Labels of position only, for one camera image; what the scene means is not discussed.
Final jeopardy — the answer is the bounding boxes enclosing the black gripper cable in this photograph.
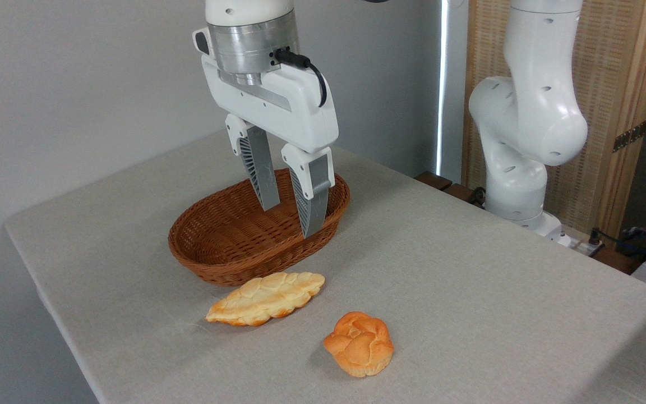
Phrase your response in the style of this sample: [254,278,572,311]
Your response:
[274,48,328,108]

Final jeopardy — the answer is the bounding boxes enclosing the long flat leaf-shaped bread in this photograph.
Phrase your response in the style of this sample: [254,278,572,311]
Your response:
[205,272,326,327]

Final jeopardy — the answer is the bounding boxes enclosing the round knotted bread roll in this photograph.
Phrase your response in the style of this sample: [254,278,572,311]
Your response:
[323,311,395,378]

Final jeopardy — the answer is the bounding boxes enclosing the dark wooden robot platform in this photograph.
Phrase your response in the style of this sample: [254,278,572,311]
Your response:
[414,171,644,276]

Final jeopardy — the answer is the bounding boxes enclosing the brown wicker basket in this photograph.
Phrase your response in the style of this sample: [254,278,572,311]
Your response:
[168,167,351,287]

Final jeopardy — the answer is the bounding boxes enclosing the grey tablecloth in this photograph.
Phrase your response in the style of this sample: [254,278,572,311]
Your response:
[4,130,646,404]

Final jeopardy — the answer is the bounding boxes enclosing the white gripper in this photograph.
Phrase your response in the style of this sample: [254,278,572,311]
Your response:
[201,54,340,240]

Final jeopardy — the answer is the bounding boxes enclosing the metal screen hinge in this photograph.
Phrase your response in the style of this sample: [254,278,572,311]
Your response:
[613,120,646,153]

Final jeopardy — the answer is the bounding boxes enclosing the wooden rattan folding screen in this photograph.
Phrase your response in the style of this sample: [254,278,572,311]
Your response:
[462,0,646,242]

